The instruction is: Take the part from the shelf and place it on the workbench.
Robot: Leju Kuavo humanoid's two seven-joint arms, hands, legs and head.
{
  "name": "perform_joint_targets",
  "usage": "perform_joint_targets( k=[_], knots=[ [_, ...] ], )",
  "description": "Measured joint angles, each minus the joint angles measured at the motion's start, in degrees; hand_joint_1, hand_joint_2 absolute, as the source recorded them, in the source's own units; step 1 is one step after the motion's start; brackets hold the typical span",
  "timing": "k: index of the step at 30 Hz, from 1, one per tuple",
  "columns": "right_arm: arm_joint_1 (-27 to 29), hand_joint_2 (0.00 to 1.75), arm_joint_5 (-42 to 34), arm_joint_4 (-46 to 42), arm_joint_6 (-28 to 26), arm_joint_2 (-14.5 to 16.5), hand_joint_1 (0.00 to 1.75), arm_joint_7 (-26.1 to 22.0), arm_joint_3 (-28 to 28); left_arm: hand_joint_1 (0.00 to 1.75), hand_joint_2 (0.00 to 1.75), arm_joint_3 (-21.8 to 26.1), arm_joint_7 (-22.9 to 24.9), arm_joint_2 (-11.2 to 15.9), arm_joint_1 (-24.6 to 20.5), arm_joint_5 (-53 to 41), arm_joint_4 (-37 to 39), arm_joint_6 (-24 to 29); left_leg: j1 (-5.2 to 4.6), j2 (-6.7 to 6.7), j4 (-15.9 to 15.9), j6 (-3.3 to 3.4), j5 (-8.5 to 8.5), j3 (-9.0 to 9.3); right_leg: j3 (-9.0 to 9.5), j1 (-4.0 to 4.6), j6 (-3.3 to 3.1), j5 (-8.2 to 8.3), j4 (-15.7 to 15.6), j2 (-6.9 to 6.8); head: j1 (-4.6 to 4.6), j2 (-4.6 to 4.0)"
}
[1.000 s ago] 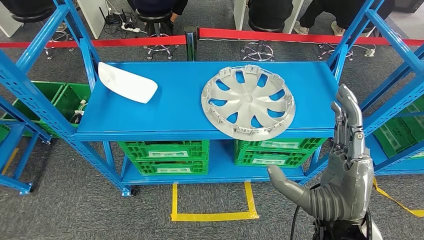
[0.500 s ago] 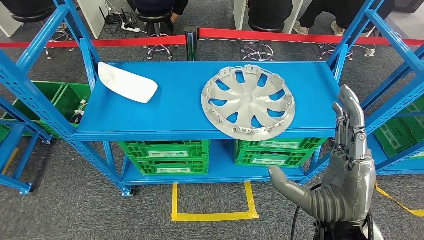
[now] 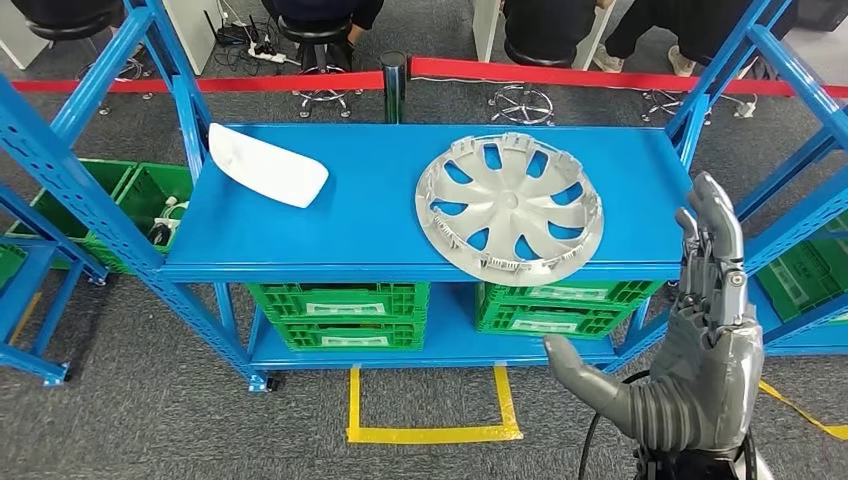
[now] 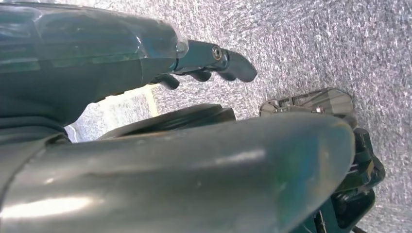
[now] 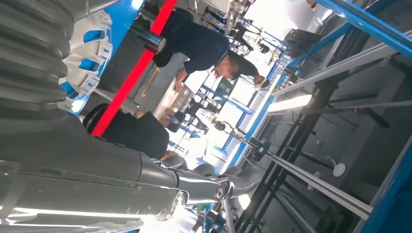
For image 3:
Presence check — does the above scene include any white desk panel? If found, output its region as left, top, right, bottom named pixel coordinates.
left=162, top=0, right=225, bottom=76
left=572, top=0, right=614, bottom=71
left=472, top=0, right=503, bottom=62

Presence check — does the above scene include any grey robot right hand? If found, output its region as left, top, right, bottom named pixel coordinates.
left=543, top=170, right=766, bottom=458

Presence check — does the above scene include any white power strip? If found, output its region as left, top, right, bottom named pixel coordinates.
left=248, top=42, right=289, bottom=66

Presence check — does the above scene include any grey plastic wheel hubcap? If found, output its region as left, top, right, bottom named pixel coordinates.
left=415, top=132, right=605, bottom=288

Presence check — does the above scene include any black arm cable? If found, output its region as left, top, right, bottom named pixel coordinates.
left=577, top=369, right=654, bottom=480

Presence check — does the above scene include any red barrier belt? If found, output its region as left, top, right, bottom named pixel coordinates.
left=409, top=56, right=848, bottom=99
left=11, top=70, right=387, bottom=95

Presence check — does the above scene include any yellow floor tape strip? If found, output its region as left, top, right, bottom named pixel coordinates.
left=7, top=291, right=42, bottom=347

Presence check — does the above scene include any black round device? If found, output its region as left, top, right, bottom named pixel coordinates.
left=147, top=221, right=180, bottom=249

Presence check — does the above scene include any black barrier post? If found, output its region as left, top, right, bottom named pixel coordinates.
left=379, top=50, right=409, bottom=125

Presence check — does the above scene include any white plastic mirror cover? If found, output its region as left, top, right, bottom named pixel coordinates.
left=208, top=123, right=331, bottom=210

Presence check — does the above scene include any blue metal shelf rack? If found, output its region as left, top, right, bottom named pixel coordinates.
left=758, top=278, right=848, bottom=359
left=0, top=185, right=111, bottom=388
left=0, top=0, right=848, bottom=393

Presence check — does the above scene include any black stool chrome base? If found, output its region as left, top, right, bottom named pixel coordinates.
left=26, top=9, right=155, bottom=119
left=641, top=89, right=715, bottom=127
left=276, top=16, right=364, bottom=121
left=488, top=36, right=579, bottom=127

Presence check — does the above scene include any white power adapter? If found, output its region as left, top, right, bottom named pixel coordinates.
left=160, top=196, right=191, bottom=231

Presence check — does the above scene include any black router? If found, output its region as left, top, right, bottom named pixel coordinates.
left=203, top=9, right=253, bottom=48

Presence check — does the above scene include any yellow floor tape outline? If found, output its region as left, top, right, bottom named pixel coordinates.
left=758, top=378, right=848, bottom=442

